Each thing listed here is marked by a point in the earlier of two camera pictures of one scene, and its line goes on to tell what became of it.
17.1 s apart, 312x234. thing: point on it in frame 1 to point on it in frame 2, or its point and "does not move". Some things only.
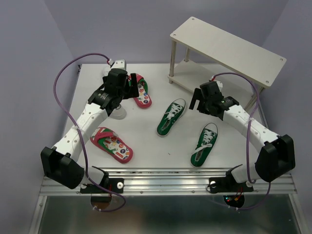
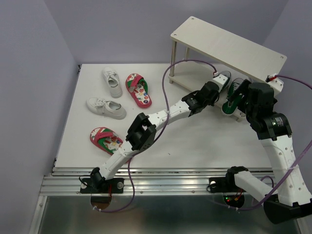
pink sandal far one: [144, 100] does not move
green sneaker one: [204, 145] to [229, 107]
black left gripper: [133, 90] to [211, 102]
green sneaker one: [174, 112] to [227, 74]
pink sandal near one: [108, 141] does not move
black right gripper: [197, 95] to [243, 88]
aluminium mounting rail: [174, 182] does not move
